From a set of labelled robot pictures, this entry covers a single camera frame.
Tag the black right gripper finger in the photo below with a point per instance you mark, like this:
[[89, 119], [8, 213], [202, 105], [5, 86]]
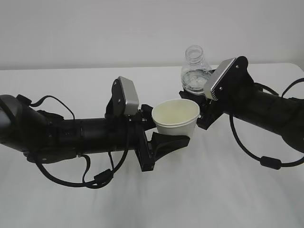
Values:
[[199, 99]]

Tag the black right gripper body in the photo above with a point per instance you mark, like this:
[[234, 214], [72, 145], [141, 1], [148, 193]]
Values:
[[230, 104]]

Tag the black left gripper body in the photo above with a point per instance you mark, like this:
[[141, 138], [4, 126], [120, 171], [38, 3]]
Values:
[[140, 144]]

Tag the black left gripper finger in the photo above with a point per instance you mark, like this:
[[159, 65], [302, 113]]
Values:
[[164, 144], [146, 113]]

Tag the clear water bottle green label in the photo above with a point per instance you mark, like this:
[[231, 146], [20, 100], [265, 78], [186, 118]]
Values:
[[195, 70]]

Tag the white paper cup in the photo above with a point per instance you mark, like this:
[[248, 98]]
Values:
[[176, 117]]

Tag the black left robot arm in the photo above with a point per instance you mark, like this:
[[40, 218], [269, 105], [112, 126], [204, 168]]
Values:
[[55, 139]]

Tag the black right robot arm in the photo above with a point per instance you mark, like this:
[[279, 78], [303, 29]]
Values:
[[283, 116]]

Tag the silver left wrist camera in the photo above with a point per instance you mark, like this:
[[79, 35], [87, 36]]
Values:
[[124, 97]]

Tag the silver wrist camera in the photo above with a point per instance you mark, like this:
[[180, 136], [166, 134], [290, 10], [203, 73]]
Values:
[[124, 97], [229, 76]]

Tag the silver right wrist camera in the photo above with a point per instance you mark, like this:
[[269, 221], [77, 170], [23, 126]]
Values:
[[229, 76]]

